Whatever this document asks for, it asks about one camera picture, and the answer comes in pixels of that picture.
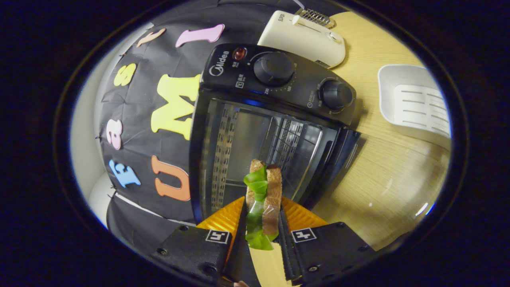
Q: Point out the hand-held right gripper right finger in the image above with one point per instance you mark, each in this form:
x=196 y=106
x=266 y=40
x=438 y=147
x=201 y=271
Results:
x=287 y=255

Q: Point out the white plastic dish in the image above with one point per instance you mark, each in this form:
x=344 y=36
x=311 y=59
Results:
x=388 y=95

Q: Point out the black electric oven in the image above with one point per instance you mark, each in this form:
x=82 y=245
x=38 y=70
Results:
x=279 y=71

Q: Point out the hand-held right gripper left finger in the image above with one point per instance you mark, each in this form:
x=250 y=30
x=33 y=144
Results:
x=239 y=263

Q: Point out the white toaster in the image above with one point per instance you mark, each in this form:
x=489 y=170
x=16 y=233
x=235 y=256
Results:
x=303 y=40

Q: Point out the lettuce sandwich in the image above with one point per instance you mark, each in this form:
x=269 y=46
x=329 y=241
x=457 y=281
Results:
x=273 y=191

